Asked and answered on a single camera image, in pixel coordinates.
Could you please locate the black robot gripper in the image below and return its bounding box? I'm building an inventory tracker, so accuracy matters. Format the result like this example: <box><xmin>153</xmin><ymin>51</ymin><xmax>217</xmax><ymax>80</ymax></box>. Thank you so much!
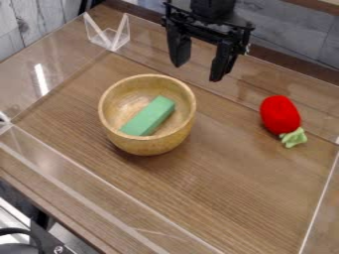
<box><xmin>164</xmin><ymin>2</ymin><xmax>254</xmax><ymax>82</ymax></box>

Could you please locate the red plush strawberry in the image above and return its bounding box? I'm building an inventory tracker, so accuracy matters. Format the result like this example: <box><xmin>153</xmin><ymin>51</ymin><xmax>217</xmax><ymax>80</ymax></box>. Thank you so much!
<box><xmin>258</xmin><ymin>95</ymin><xmax>306</xmax><ymax>149</ymax></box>

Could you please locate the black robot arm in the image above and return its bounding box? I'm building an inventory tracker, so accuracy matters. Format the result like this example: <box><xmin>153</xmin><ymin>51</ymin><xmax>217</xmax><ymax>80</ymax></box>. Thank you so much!
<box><xmin>161</xmin><ymin>0</ymin><xmax>254</xmax><ymax>82</ymax></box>

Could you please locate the wooden bowl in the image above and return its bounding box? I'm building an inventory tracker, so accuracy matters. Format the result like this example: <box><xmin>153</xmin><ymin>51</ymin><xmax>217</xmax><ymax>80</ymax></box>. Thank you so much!
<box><xmin>97</xmin><ymin>74</ymin><xmax>197</xmax><ymax>156</ymax></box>

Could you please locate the green rectangular block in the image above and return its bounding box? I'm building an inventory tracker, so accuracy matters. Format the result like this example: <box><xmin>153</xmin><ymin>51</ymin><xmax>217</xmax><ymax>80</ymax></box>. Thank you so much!
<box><xmin>118</xmin><ymin>95</ymin><xmax>176</xmax><ymax>136</ymax></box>

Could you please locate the black equipment lower left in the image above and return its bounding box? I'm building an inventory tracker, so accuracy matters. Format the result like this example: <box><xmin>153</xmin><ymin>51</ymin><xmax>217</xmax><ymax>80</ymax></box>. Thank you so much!
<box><xmin>0</xmin><ymin>221</ymin><xmax>77</xmax><ymax>254</ymax></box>

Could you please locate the clear acrylic corner bracket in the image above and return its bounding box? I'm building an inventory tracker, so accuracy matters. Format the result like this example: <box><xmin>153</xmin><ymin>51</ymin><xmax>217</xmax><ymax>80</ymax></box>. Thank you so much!
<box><xmin>83</xmin><ymin>12</ymin><xmax>129</xmax><ymax>52</ymax></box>

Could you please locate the clear acrylic tray wall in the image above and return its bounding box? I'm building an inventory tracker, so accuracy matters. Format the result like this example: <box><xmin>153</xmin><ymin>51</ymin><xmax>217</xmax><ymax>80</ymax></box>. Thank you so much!
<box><xmin>0</xmin><ymin>18</ymin><xmax>339</xmax><ymax>254</ymax></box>

